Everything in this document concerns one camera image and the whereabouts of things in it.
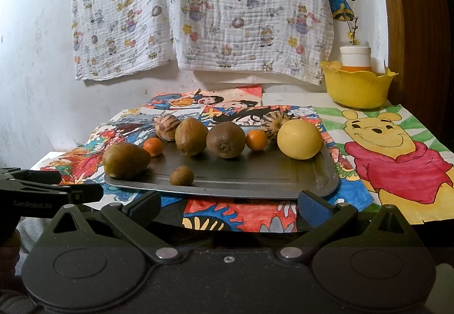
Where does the striped round melon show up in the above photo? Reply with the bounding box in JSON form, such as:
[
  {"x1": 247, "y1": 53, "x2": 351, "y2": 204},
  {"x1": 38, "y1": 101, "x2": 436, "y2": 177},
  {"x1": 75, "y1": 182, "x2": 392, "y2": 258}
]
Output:
[
  {"x1": 260, "y1": 111, "x2": 292, "y2": 141},
  {"x1": 155, "y1": 114, "x2": 181, "y2": 142}
]

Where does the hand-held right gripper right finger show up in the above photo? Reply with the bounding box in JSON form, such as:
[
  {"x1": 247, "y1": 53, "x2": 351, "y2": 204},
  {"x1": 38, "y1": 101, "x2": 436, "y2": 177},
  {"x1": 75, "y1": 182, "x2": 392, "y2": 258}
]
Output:
[{"x1": 276, "y1": 189, "x2": 424, "y2": 262}]

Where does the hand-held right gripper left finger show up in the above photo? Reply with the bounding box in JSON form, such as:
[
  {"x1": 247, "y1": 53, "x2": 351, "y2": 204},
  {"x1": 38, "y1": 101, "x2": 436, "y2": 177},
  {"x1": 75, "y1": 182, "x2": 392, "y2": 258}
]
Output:
[{"x1": 35, "y1": 191, "x2": 182, "y2": 262}]

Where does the yellow plastic bowl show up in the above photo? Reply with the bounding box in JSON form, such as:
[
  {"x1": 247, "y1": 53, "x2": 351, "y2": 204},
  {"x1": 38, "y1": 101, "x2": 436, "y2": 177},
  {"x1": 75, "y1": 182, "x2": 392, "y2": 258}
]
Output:
[{"x1": 320, "y1": 60, "x2": 399, "y2": 109}]

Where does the white printed muslin blanket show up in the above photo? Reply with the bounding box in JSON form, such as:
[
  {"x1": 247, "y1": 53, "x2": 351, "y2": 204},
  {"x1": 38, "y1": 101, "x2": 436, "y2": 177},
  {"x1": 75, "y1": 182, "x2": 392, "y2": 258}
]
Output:
[
  {"x1": 70, "y1": 0, "x2": 178, "y2": 81},
  {"x1": 167, "y1": 0, "x2": 336, "y2": 85}
]

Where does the yellow bear drawing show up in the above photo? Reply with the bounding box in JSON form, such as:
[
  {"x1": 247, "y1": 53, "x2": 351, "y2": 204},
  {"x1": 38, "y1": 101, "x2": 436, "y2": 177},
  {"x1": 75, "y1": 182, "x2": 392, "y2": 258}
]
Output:
[{"x1": 311, "y1": 104, "x2": 454, "y2": 226}]

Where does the grey metal tray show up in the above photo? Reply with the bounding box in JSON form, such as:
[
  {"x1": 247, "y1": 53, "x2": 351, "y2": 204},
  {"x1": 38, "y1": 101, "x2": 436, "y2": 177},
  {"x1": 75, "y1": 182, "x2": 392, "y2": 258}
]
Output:
[{"x1": 104, "y1": 144, "x2": 340, "y2": 200}]

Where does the small brown kiwi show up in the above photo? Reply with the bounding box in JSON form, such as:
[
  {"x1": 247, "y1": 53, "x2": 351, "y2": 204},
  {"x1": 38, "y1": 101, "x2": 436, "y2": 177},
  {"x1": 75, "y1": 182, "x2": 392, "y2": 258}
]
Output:
[{"x1": 169, "y1": 165, "x2": 194, "y2": 187}]

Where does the large brown kiwi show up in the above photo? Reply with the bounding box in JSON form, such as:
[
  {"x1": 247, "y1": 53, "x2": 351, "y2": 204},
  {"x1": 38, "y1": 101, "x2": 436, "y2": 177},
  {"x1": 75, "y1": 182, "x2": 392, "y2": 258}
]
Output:
[{"x1": 206, "y1": 121, "x2": 246, "y2": 159}]

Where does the white jar with orange base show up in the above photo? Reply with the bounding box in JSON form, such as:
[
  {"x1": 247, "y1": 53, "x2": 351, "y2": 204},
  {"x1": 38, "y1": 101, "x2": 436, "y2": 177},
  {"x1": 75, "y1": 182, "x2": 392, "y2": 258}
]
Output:
[{"x1": 340, "y1": 45, "x2": 372, "y2": 73}]

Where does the small orange tangerine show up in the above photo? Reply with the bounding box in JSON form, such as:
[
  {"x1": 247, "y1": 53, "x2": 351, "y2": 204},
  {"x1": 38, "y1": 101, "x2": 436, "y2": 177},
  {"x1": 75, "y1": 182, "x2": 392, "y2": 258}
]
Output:
[
  {"x1": 143, "y1": 137, "x2": 165, "y2": 157},
  {"x1": 245, "y1": 129, "x2": 268, "y2": 151}
]

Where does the thin flowering twig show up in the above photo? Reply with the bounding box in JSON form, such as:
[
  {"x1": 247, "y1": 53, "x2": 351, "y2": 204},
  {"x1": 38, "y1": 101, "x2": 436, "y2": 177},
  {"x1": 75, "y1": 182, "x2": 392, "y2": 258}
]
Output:
[{"x1": 344, "y1": 16, "x2": 360, "y2": 47}]

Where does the yellow lemon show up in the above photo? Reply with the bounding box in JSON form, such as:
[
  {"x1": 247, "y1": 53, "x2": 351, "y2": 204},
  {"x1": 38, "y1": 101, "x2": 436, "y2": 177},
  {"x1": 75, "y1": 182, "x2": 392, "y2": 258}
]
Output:
[{"x1": 277, "y1": 119, "x2": 323, "y2": 160}]

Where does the brown wooden door frame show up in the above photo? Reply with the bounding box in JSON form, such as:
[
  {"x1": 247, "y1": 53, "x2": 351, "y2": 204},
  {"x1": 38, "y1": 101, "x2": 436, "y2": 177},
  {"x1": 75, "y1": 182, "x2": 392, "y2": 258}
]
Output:
[{"x1": 375, "y1": 0, "x2": 454, "y2": 151}]

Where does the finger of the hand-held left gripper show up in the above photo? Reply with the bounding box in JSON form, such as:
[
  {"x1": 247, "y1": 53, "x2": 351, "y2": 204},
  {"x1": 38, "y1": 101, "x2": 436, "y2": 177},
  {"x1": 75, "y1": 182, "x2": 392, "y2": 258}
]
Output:
[
  {"x1": 0, "y1": 167, "x2": 62, "y2": 187},
  {"x1": 46, "y1": 183, "x2": 104, "y2": 208}
]

